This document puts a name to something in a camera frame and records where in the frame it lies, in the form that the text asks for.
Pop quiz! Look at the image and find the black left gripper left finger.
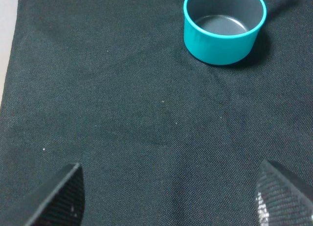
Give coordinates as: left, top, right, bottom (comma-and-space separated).
24, 163, 85, 226

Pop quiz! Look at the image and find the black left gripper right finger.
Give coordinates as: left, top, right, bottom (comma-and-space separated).
255, 159, 313, 226

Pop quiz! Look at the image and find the teal saucepan with handle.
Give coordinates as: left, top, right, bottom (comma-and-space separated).
183, 0, 267, 66

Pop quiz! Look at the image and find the black tablecloth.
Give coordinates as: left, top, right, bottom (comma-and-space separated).
0, 0, 313, 226

